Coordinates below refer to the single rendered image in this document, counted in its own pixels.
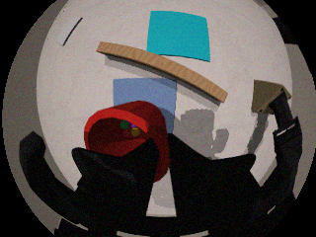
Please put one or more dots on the tan wooden curved bar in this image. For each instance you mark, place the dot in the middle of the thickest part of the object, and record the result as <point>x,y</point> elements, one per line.
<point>167,66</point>

